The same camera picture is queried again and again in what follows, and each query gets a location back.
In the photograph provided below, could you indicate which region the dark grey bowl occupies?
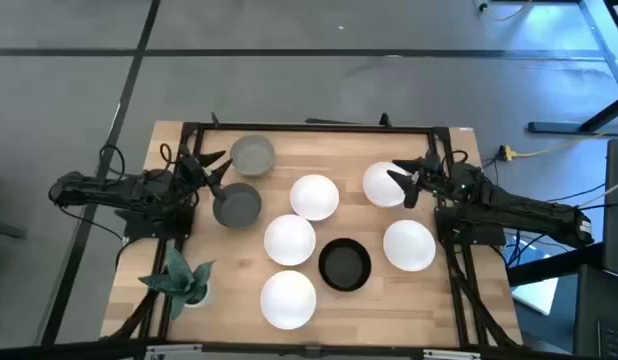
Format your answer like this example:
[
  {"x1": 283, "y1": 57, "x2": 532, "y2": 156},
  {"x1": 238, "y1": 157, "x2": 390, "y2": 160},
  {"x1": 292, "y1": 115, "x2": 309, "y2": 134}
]
[{"x1": 212, "y1": 182, "x2": 263, "y2": 230}]

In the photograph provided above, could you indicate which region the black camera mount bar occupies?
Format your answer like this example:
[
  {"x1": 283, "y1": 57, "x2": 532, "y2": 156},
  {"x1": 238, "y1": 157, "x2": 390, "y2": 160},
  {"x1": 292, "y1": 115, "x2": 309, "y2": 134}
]
[{"x1": 0, "y1": 338, "x2": 618, "y2": 360}]

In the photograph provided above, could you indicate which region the black desk leg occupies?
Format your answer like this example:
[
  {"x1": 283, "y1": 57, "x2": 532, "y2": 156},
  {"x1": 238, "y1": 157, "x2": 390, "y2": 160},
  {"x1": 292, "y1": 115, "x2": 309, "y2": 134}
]
[{"x1": 527, "y1": 92, "x2": 618, "y2": 136}]

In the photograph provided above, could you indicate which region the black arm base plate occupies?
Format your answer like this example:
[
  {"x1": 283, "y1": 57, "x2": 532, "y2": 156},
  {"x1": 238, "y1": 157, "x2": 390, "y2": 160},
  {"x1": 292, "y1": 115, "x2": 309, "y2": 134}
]
[
  {"x1": 122, "y1": 202, "x2": 196, "y2": 241},
  {"x1": 434, "y1": 205, "x2": 508, "y2": 248}
]

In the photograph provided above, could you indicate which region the artificial green plant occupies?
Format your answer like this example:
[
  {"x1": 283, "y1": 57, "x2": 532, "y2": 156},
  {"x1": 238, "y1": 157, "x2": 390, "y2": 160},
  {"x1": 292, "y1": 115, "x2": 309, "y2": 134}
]
[{"x1": 138, "y1": 246, "x2": 216, "y2": 322}]

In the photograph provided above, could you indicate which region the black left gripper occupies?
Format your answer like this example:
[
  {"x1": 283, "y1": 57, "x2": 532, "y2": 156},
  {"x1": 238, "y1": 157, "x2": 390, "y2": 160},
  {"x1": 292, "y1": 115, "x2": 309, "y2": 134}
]
[{"x1": 176, "y1": 148, "x2": 235, "y2": 201}]

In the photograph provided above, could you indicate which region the black looped cable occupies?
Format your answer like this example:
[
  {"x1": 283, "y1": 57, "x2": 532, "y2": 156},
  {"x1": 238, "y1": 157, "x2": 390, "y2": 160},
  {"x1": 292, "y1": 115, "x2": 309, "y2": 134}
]
[{"x1": 98, "y1": 143, "x2": 127, "y2": 177}]

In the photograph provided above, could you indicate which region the light grey bowl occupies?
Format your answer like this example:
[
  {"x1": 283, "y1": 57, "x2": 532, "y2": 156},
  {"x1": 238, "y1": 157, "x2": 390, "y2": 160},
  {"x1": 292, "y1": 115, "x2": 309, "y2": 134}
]
[{"x1": 229, "y1": 134, "x2": 277, "y2": 178}]

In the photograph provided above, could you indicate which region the black bowl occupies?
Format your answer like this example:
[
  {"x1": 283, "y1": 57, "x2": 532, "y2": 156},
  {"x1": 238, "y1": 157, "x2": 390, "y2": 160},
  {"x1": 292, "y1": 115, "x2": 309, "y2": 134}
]
[{"x1": 318, "y1": 237, "x2": 373, "y2": 293}]

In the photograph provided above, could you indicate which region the black box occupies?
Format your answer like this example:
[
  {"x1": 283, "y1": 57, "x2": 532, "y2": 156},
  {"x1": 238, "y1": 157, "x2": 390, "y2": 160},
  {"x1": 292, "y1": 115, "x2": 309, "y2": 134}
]
[{"x1": 572, "y1": 263, "x2": 618, "y2": 359}]

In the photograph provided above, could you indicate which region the white bowl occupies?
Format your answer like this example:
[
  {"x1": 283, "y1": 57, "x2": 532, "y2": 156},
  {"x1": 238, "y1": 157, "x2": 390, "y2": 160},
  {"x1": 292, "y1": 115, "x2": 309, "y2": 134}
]
[
  {"x1": 382, "y1": 219, "x2": 437, "y2": 273},
  {"x1": 362, "y1": 161, "x2": 414, "y2": 209},
  {"x1": 263, "y1": 213, "x2": 317, "y2": 267},
  {"x1": 259, "y1": 270, "x2": 318, "y2": 331},
  {"x1": 289, "y1": 173, "x2": 341, "y2": 222}
]

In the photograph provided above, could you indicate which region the black aluminium table frame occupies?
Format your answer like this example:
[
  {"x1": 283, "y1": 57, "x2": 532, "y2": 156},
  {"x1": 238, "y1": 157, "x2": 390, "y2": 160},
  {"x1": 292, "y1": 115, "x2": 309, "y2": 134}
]
[{"x1": 101, "y1": 112, "x2": 523, "y2": 351}]

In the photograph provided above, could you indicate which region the dark computer monitor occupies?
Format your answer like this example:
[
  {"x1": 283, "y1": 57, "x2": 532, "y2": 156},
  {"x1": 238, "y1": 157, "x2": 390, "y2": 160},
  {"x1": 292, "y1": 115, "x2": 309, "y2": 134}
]
[{"x1": 602, "y1": 138, "x2": 618, "y2": 279}]

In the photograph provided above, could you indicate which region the yellow power cable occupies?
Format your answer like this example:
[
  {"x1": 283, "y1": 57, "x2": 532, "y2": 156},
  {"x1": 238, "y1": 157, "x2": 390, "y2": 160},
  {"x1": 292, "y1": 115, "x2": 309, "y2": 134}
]
[{"x1": 513, "y1": 130, "x2": 613, "y2": 159}]

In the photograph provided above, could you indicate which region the white plant pot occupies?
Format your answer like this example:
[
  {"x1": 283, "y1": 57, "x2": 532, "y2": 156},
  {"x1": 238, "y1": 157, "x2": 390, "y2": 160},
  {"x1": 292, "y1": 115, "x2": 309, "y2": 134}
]
[{"x1": 184, "y1": 280, "x2": 213, "y2": 309}]

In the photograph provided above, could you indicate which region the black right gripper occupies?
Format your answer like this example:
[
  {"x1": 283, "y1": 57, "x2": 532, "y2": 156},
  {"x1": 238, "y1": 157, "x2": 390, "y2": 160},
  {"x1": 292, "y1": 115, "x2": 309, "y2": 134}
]
[{"x1": 386, "y1": 149, "x2": 456, "y2": 210}]

